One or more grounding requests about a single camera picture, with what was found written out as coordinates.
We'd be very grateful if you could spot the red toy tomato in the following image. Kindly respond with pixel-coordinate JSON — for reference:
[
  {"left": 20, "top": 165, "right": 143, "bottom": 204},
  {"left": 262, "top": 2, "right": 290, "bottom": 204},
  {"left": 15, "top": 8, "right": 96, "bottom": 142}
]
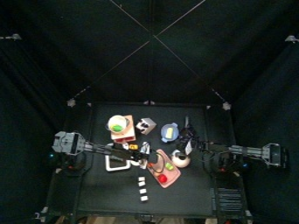
[{"left": 156, "top": 174, "right": 169, "bottom": 185}]

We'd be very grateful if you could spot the grey cube with holes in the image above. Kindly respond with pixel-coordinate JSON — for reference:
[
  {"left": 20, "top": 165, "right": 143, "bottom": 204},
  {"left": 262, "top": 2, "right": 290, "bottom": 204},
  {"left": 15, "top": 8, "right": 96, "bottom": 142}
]
[{"left": 135, "top": 117, "right": 157, "bottom": 136}]

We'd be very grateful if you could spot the pink cutting board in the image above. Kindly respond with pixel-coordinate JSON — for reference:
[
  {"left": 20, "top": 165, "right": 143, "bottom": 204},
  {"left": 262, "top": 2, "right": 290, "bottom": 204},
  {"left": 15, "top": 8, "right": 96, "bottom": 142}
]
[{"left": 144, "top": 148, "right": 183, "bottom": 189}]

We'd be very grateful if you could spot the white rectangular tray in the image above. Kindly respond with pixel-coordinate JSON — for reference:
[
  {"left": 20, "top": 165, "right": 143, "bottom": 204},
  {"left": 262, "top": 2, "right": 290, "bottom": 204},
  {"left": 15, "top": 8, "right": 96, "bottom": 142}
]
[{"left": 104, "top": 153, "right": 132, "bottom": 172}]

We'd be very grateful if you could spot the white toy pot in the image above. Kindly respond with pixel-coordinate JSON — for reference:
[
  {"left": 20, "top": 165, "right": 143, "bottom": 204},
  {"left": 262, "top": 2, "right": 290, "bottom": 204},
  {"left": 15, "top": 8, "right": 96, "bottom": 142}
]
[{"left": 107, "top": 115, "right": 131, "bottom": 135}]

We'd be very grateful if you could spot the white toy kettle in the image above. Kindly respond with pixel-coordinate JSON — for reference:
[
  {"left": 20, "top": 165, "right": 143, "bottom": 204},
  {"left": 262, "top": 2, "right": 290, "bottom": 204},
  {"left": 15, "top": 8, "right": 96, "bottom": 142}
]
[{"left": 171, "top": 149, "right": 192, "bottom": 169}]

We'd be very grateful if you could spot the wooden toy box red drawer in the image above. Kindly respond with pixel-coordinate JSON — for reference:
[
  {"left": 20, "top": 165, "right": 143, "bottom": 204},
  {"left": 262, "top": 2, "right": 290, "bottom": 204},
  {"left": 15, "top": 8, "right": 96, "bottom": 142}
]
[{"left": 109, "top": 115, "right": 137, "bottom": 144}]

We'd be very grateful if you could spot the white text label sticker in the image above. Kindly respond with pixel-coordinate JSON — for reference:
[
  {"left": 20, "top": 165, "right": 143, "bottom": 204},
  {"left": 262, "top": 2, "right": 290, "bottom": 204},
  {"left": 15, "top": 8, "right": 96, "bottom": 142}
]
[{"left": 216, "top": 187, "right": 244, "bottom": 217}]

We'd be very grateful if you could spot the thin diagonal cord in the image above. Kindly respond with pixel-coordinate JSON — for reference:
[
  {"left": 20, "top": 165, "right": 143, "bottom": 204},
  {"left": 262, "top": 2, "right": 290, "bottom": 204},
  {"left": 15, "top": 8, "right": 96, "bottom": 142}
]
[
  {"left": 71, "top": 0, "right": 207, "bottom": 100},
  {"left": 107, "top": 0, "right": 228, "bottom": 103}
]

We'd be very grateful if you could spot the blue toy bowl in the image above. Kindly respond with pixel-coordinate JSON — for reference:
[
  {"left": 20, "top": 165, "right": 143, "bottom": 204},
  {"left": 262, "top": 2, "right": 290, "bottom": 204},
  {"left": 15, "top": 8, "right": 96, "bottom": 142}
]
[{"left": 160, "top": 122, "right": 181, "bottom": 144}]

